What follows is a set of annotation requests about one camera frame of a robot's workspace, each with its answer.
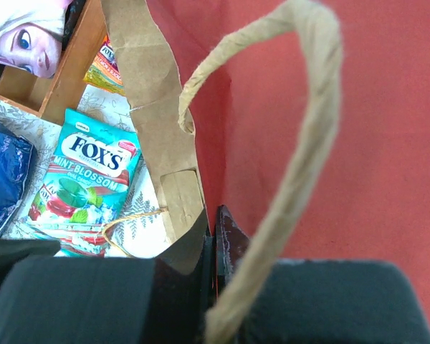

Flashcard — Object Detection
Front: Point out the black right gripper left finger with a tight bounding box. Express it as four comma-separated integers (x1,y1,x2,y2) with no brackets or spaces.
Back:
0,214,213,343

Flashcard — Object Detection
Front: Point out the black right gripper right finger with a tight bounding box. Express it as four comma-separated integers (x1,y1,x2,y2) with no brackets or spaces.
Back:
214,204,430,344

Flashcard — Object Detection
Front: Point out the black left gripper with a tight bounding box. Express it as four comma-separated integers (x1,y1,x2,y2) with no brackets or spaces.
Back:
0,239,61,286

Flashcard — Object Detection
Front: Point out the blue chips snack bag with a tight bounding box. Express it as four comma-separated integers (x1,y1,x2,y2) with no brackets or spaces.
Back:
0,123,37,236

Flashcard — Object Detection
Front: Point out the teal mint candy bag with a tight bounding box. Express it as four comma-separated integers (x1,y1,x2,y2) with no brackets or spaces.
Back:
28,109,141,257

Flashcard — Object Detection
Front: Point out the red paper bag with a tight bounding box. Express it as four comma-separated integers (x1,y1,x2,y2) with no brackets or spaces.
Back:
102,1,430,343

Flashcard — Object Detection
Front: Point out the orange lemon candy bag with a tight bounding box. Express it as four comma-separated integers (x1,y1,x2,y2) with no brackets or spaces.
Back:
83,34,125,96

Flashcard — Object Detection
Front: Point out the floral table mat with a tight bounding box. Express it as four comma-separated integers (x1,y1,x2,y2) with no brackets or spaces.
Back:
0,84,173,259

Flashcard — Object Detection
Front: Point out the orange wooden tray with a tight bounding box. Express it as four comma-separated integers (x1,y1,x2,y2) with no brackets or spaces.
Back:
0,0,107,124

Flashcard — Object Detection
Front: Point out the purple princess cloth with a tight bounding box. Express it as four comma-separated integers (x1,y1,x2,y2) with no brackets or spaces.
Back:
0,0,72,78

